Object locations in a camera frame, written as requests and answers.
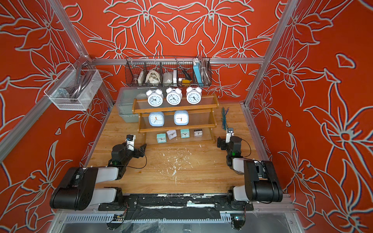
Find teal square alarm clock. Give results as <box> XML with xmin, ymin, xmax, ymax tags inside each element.
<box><xmin>156</xmin><ymin>133</ymin><xmax>167</xmax><ymax>143</ymax></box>
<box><xmin>180</xmin><ymin>129</ymin><xmax>190</xmax><ymax>138</ymax></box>

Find blue rounded alarm clock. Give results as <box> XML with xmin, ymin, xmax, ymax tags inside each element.
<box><xmin>148</xmin><ymin>112</ymin><xmax>165</xmax><ymax>127</ymax></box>
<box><xmin>173</xmin><ymin>110</ymin><xmax>189</xmax><ymax>126</ymax></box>

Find lilac square alarm clock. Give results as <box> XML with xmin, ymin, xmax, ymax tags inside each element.
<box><xmin>166</xmin><ymin>130</ymin><xmax>177</xmax><ymax>140</ymax></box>

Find white twin-bell clock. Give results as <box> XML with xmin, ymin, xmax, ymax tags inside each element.
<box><xmin>166</xmin><ymin>87</ymin><xmax>182</xmax><ymax>106</ymax></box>
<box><xmin>146</xmin><ymin>89</ymin><xmax>164</xmax><ymax>107</ymax></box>
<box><xmin>186</xmin><ymin>84</ymin><xmax>202</xmax><ymax>104</ymax></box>

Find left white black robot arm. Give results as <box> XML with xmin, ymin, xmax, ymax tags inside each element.
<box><xmin>50</xmin><ymin>141</ymin><xmax>147</xmax><ymax>211</ymax></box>

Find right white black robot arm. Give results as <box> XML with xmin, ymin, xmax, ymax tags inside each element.
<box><xmin>217</xmin><ymin>136</ymin><xmax>283</xmax><ymax>204</ymax></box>

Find wooden two-tier shelf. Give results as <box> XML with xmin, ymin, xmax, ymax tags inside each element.
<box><xmin>132</xmin><ymin>95</ymin><xmax>220</xmax><ymax>146</ymax></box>

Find clear plastic storage bin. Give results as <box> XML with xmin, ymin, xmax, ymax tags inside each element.
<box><xmin>116</xmin><ymin>87</ymin><xmax>156</xmax><ymax>123</ymax></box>

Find white cloth in basket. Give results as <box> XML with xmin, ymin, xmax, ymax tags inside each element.
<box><xmin>145</xmin><ymin>70</ymin><xmax>162</xmax><ymax>85</ymax></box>

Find blue box in basket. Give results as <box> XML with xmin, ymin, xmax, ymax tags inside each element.
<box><xmin>192</xmin><ymin>58</ymin><xmax>204</xmax><ymax>87</ymax></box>

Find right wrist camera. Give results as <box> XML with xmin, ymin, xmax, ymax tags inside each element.
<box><xmin>225</xmin><ymin>128</ymin><xmax>234</xmax><ymax>143</ymax></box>

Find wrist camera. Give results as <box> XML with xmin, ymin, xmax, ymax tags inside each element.
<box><xmin>126</xmin><ymin>135</ymin><xmax>136</xmax><ymax>151</ymax></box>
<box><xmin>225</xmin><ymin>128</ymin><xmax>234</xmax><ymax>143</ymax></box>

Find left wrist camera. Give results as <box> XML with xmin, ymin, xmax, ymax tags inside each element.
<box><xmin>126</xmin><ymin>135</ymin><xmax>136</xmax><ymax>151</ymax></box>

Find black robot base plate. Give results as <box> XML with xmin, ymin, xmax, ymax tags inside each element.
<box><xmin>98</xmin><ymin>194</ymin><xmax>254</xmax><ymax>221</ymax></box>

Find black handled screwdriver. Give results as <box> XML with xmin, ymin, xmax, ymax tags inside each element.
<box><xmin>175</xmin><ymin>58</ymin><xmax>192</xmax><ymax>81</ymax></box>

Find black wire wall basket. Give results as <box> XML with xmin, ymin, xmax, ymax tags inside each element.
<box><xmin>125</xmin><ymin>56</ymin><xmax>212</xmax><ymax>87</ymax></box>

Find white mesh wall basket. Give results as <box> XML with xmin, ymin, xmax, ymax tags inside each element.
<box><xmin>44</xmin><ymin>65</ymin><xmax>103</xmax><ymax>111</ymax></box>

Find grey cables in basket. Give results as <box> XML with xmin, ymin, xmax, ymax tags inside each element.
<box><xmin>62</xmin><ymin>62</ymin><xmax>94</xmax><ymax>99</ymax></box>

